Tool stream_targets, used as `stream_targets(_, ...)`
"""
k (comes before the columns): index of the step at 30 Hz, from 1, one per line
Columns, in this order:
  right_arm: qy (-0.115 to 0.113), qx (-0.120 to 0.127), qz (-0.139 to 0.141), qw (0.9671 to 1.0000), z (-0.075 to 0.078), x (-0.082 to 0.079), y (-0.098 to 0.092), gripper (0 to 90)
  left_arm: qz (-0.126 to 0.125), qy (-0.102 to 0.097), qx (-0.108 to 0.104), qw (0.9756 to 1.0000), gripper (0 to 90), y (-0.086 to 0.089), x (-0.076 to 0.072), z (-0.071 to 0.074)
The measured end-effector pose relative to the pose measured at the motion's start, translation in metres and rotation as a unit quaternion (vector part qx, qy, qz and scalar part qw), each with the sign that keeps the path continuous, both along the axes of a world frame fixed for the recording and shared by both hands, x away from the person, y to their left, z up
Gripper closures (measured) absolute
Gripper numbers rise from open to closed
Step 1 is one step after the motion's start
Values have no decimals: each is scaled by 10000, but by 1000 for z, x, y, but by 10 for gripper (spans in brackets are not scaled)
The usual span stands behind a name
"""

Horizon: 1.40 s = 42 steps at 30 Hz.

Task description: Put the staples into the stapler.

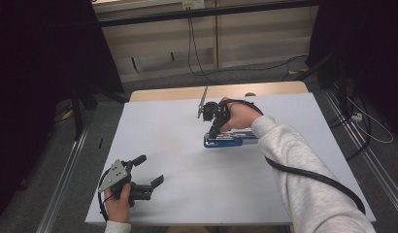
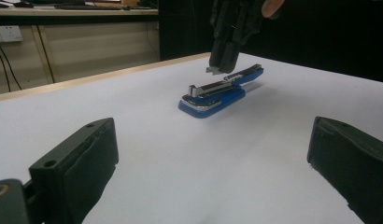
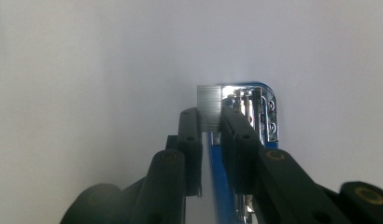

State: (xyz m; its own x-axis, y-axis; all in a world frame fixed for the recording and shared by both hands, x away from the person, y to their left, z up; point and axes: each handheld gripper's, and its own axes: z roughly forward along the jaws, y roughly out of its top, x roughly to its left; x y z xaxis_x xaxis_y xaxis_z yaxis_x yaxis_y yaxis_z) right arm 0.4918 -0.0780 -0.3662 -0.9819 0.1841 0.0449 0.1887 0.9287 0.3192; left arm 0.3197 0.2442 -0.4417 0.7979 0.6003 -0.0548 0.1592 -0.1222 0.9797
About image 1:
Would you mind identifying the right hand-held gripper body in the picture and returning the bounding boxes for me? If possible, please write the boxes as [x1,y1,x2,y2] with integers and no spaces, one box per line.
[207,99,233,140]

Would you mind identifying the white cable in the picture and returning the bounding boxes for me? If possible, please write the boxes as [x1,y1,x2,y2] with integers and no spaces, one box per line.
[346,96,395,145]

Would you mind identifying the beige wooden cabinet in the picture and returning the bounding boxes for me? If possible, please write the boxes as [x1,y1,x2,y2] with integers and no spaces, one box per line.
[92,0,319,83]

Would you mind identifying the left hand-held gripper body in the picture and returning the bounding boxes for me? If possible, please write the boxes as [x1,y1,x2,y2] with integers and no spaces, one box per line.
[97,158,154,209]

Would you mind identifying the black curtain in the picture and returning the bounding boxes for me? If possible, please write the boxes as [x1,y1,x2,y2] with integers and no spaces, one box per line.
[307,0,398,139]
[0,0,124,225]

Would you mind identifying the white wall socket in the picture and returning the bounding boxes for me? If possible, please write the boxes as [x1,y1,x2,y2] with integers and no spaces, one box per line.
[182,0,206,11]

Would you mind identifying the black horizontal bar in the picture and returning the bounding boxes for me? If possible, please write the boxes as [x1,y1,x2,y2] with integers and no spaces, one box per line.
[95,0,318,29]

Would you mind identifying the blue tool case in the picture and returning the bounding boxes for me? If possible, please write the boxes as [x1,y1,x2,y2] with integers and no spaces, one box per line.
[203,130,260,150]

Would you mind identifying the silver metal tool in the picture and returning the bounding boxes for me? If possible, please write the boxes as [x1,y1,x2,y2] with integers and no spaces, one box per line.
[196,85,209,119]

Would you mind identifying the person's right hand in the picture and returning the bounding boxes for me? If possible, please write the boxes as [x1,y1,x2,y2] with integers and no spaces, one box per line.
[219,96,265,133]

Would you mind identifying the black metal stand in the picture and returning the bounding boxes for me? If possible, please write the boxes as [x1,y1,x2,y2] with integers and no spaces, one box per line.
[70,84,127,142]

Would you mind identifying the black hanging cables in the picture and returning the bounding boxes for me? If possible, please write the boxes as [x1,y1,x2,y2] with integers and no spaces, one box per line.
[186,17,310,83]

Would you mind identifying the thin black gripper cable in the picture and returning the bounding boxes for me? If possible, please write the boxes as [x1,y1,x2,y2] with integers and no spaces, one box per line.
[97,168,112,223]

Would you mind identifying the aluminium floor rail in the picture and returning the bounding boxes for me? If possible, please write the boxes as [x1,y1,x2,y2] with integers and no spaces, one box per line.
[320,89,398,212]
[35,125,91,233]

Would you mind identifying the person's left hand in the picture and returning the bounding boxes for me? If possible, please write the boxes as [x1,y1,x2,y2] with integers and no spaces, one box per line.
[103,183,132,224]

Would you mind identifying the black floor cables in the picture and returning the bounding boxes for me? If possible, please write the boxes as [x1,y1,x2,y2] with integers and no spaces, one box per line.
[327,83,372,162]

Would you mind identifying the thick black gripper cable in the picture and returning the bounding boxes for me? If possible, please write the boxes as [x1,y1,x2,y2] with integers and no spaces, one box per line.
[223,98,367,216]

